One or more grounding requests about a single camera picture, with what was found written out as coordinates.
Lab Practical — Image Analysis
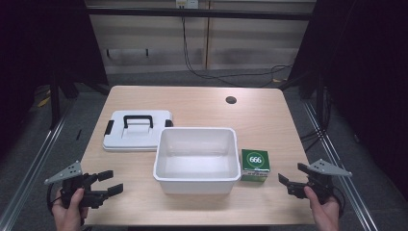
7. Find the white wall socket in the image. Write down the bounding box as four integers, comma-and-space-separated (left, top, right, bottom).
175, 0, 200, 10

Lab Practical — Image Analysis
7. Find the black wall cable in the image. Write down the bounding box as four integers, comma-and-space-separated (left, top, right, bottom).
181, 16, 293, 89

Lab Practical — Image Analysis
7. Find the person's right hand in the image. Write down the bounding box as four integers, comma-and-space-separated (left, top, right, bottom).
303, 185, 342, 231

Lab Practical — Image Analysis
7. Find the hand-held gripper cable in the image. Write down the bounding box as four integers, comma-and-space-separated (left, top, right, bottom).
46, 183, 64, 216
332, 187, 347, 217

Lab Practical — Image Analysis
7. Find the left hand-held gripper cable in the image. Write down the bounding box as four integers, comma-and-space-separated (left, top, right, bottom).
46, 183, 64, 216

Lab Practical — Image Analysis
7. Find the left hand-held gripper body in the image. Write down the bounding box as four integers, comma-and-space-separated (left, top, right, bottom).
44, 160, 111, 210

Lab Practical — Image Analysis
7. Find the yellow floor tape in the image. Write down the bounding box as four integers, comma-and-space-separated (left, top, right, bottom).
37, 90, 52, 109

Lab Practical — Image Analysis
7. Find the right hand-held gripper cable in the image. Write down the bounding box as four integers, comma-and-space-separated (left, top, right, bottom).
332, 187, 347, 217

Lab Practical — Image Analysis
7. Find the white plastic storage box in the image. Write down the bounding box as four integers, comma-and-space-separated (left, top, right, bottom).
152, 126, 242, 195

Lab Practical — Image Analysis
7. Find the white lid with black handle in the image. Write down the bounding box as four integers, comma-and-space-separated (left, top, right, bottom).
102, 109, 174, 153

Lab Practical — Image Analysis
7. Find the black curtain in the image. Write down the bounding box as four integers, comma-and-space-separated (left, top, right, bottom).
0, 0, 110, 158
287, 0, 408, 200

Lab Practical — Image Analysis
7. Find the person's left hand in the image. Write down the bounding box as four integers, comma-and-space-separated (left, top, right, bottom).
51, 187, 89, 231

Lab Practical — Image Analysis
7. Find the green carton box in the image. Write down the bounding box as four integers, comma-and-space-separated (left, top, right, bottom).
240, 148, 271, 184

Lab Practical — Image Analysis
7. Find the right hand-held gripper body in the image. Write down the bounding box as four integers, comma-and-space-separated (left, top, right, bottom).
287, 158, 353, 205

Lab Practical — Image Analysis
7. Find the aluminium floor rail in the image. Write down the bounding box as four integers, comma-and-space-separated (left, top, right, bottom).
0, 105, 73, 231
302, 100, 380, 231

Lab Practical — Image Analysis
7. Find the black metal crossbar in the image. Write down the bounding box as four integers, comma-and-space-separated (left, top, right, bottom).
86, 7, 317, 22

